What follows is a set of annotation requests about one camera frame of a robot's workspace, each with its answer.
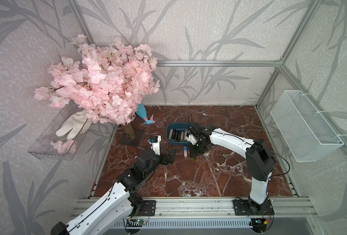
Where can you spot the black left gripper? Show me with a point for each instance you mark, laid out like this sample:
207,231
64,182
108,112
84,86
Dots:
170,159

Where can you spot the small circuit board right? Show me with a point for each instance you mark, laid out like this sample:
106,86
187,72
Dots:
260,225

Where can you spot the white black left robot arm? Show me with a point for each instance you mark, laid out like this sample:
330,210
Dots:
120,201

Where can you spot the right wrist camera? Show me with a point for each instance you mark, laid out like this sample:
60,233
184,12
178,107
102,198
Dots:
194,132

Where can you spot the green circuit board left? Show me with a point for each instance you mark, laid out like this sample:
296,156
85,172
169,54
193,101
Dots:
139,222

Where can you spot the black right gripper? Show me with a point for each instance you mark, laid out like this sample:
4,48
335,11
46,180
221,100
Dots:
193,153

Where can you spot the blue pink lipstick tube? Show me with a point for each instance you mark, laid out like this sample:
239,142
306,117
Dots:
185,152

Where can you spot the teal plastic storage box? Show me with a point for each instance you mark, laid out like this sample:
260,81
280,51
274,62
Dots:
181,126

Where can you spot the beige nude lipstick tube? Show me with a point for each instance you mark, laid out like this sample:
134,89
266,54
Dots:
170,134

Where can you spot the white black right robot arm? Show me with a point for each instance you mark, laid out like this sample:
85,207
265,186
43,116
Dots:
259,157

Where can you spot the brown artificial tree trunk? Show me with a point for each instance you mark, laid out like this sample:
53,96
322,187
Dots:
129,131

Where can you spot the clear acrylic wall shelf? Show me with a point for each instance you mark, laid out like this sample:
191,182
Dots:
62,138

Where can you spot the dark square tree base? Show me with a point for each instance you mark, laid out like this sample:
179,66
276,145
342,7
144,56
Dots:
135,142

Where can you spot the pink cherry blossom tree crown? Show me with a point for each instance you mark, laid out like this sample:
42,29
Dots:
108,83

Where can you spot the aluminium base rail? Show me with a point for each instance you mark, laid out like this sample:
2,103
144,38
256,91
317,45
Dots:
215,212

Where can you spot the pale pink lipstick tube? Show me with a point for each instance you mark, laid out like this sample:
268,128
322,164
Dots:
185,135

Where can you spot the white fabric glove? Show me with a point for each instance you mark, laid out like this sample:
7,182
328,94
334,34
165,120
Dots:
77,123

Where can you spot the white wire mesh basket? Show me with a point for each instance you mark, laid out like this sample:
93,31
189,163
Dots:
307,133

